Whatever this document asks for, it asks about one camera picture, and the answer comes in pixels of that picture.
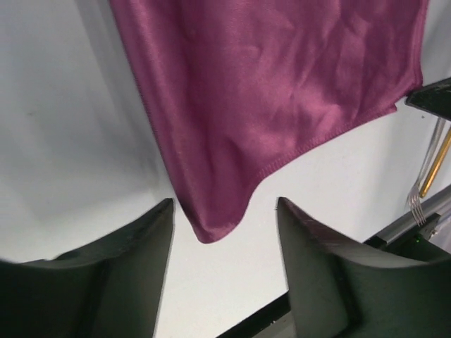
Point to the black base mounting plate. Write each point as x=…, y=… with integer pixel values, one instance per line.
x=267, y=317

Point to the gold butter knife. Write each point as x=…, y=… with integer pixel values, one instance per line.
x=436, y=165

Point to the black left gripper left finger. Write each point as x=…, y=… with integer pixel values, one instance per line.
x=108, y=288

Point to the magenta satin napkin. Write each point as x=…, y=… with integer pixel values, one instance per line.
x=235, y=90

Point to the silver metal fork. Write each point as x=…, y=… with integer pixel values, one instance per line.
x=413, y=199

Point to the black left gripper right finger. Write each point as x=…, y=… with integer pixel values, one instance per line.
x=352, y=292

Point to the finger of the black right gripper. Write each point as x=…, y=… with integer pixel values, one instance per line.
x=433, y=98

